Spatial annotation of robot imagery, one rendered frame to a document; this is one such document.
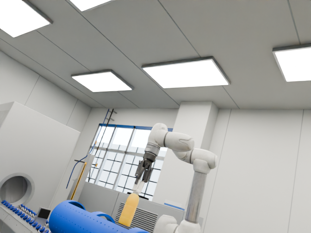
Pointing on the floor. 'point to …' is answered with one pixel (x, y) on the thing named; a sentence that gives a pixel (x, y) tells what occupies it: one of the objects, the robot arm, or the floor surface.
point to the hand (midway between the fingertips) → (138, 186)
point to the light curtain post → (82, 177)
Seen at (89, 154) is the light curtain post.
